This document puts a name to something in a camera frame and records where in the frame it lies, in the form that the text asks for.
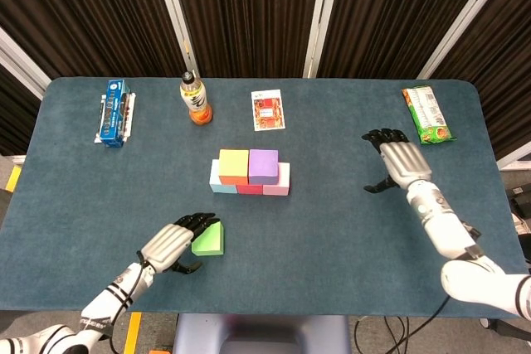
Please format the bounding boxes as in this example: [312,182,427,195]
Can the dark brown pleated curtain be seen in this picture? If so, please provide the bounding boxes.
[0,0,186,81]
[431,0,531,160]
[0,63,42,157]
[165,0,323,80]
[317,0,499,80]

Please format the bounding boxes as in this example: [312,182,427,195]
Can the light blue foam cube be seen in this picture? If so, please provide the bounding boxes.
[209,158,238,195]

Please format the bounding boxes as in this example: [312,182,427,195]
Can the green foam cube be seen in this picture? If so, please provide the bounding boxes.
[191,221,226,256]

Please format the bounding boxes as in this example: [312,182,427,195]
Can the black box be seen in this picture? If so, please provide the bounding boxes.
[504,186,531,222]

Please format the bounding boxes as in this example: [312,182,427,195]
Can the white partition post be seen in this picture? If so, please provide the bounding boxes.
[417,0,510,80]
[0,26,53,100]
[149,0,201,80]
[302,0,345,80]
[495,150,531,172]

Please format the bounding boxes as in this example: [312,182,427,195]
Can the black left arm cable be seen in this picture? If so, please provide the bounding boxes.
[108,250,150,354]

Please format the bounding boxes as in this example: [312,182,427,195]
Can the green snack bag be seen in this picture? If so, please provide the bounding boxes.
[401,85,457,147]

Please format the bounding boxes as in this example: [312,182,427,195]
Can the purple foam cube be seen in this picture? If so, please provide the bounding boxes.
[247,148,280,186]

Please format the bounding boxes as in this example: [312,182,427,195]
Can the orange drink bottle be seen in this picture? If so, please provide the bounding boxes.
[179,70,214,127]

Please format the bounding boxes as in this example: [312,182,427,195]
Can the orange foam cube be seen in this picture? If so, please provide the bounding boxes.
[218,148,251,186]

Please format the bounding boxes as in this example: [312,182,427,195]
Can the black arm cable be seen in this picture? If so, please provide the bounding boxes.
[108,250,150,354]
[397,295,451,354]

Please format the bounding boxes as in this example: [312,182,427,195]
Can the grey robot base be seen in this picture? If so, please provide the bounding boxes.
[172,313,353,354]

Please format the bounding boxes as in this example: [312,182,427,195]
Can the red and white packet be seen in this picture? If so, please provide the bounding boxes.
[250,89,288,133]

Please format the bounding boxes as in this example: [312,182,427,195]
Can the yellow floor tape strip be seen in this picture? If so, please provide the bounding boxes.
[123,311,144,354]

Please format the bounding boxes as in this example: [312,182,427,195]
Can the teal table cloth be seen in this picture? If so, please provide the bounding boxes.
[0,76,531,317]

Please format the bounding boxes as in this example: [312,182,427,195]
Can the blue cookie box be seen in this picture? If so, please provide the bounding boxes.
[99,79,132,148]

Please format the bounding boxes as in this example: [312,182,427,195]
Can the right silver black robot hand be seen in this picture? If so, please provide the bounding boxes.
[361,128,433,195]

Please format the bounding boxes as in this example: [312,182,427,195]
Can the red foam cube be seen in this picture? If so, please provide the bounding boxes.
[235,182,265,196]

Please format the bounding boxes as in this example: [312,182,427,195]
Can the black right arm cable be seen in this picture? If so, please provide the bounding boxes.
[397,295,451,354]

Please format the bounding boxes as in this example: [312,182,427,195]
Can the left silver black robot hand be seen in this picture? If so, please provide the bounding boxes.
[136,211,222,275]

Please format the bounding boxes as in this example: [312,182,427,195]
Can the black floor cable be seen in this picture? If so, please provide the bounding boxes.
[352,315,416,354]

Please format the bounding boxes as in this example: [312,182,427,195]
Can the pink foam cube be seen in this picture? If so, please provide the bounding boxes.
[261,162,291,197]

